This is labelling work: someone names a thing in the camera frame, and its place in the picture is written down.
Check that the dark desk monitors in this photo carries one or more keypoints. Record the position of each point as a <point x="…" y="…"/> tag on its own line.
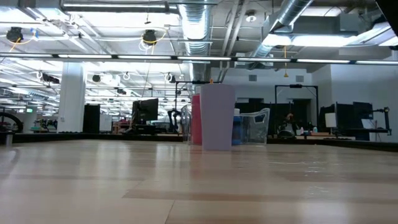
<point x="345" y="119"/>

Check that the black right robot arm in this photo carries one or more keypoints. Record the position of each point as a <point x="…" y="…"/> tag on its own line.
<point x="390" y="12"/>

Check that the black background monitor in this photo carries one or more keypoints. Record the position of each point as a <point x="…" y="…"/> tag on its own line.
<point x="146" y="110"/>

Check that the black cabinet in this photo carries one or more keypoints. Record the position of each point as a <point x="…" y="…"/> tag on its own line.
<point x="91" y="118"/>

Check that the white building column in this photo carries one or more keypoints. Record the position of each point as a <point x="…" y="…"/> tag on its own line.
<point x="71" y="99"/>

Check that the wide silver ventilation duct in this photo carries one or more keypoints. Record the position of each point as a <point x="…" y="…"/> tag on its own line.
<point x="194" y="28"/>

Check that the long ceiling light strip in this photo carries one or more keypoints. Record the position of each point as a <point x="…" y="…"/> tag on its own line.
<point x="264" y="59"/>

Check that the black background robot arm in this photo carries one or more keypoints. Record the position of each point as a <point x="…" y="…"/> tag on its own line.
<point x="174" y="119"/>

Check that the green exit sign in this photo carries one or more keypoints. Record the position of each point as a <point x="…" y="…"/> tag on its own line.
<point x="29" y="110"/>

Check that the small blue paint bottle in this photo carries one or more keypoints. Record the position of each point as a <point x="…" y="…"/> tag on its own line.
<point x="237" y="130"/>

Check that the white table lamp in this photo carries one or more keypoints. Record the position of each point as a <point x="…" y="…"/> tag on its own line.
<point x="330" y="119"/>

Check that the grey plastic cup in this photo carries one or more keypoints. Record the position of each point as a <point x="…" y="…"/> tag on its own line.
<point x="217" y="124"/>

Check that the red paint bottle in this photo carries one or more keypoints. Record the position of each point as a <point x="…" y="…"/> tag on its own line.
<point x="196" y="124"/>

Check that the person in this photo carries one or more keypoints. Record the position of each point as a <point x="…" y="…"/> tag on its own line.
<point x="289" y="123"/>

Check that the clear plastic container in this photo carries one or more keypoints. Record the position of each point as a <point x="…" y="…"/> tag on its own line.
<point x="276" y="112"/>

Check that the slanted silver ventilation duct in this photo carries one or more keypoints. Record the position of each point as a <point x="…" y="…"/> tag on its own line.
<point x="289" y="12"/>

